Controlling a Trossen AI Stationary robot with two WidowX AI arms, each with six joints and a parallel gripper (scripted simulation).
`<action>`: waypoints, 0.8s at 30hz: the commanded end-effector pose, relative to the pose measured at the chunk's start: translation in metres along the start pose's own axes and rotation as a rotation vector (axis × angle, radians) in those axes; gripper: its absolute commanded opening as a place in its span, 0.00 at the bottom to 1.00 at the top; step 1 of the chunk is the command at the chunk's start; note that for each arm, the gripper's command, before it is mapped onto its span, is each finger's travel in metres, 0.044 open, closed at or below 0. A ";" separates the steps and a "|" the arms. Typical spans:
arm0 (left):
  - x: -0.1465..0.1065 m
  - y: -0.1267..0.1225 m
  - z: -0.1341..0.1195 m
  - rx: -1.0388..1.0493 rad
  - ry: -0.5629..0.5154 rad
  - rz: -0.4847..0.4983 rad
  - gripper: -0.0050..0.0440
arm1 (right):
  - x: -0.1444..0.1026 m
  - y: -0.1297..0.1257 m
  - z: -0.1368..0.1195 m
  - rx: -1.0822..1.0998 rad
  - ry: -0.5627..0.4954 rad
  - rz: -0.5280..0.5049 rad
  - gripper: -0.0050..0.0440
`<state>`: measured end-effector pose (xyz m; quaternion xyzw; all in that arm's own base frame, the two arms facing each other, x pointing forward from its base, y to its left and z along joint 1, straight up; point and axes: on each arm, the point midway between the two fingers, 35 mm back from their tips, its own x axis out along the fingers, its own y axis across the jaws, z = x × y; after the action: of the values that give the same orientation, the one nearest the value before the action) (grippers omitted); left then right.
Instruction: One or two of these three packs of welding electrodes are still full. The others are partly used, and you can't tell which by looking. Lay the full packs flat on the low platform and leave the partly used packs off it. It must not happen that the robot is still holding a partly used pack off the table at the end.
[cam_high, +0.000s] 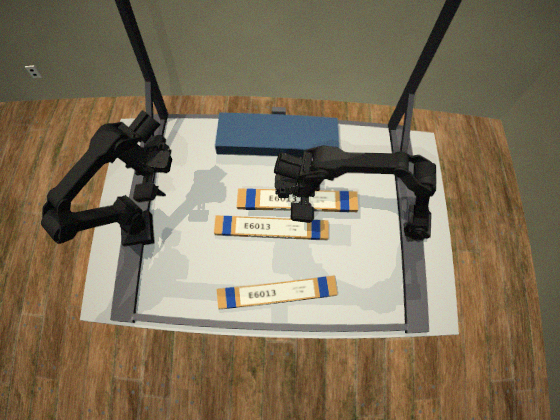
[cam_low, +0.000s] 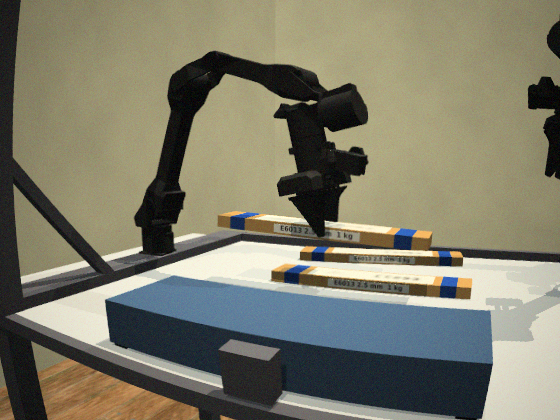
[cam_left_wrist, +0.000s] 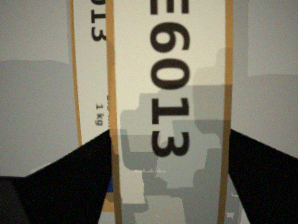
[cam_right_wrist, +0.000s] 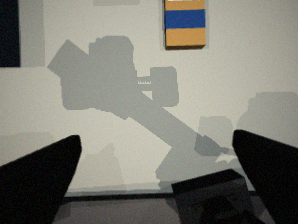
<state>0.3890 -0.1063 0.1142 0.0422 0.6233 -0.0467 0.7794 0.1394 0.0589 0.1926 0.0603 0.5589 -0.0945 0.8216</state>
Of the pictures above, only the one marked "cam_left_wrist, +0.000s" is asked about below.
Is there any orange welding electrode pack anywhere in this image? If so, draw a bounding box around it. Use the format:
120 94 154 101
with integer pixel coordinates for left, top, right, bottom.
69 0 114 212

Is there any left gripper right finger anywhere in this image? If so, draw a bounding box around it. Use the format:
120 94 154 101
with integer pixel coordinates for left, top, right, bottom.
228 129 298 224

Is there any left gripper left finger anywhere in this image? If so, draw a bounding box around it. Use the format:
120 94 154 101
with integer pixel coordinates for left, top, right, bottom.
0 129 112 224

